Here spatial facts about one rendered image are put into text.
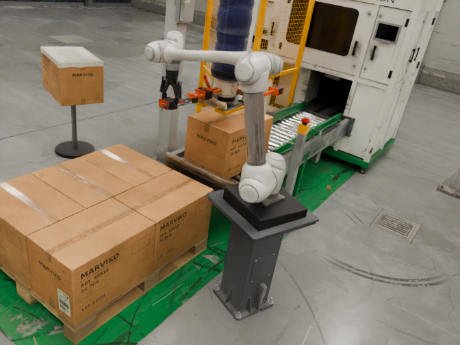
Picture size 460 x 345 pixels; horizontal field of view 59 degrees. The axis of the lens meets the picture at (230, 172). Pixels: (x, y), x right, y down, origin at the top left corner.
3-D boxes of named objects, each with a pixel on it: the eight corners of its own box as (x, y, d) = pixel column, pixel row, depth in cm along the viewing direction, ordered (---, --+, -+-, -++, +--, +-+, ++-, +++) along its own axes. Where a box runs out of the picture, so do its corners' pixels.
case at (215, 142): (228, 144, 369) (235, 102, 350) (265, 160, 349) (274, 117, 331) (183, 162, 324) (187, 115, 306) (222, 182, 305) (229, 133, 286)
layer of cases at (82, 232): (119, 184, 358) (120, 143, 340) (207, 233, 313) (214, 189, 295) (-22, 244, 267) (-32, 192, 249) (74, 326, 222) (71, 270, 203)
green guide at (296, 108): (297, 105, 501) (299, 98, 497) (305, 108, 497) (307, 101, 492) (222, 137, 379) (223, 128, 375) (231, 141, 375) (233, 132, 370)
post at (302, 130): (277, 226, 360) (302, 122, 314) (283, 230, 357) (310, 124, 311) (273, 230, 355) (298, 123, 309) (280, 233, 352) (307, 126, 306)
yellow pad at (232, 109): (239, 102, 308) (241, 95, 305) (250, 105, 303) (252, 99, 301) (213, 111, 282) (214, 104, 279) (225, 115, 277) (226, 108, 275)
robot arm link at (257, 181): (278, 194, 225) (262, 211, 207) (250, 191, 232) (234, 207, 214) (275, 50, 197) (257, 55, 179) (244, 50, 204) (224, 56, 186)
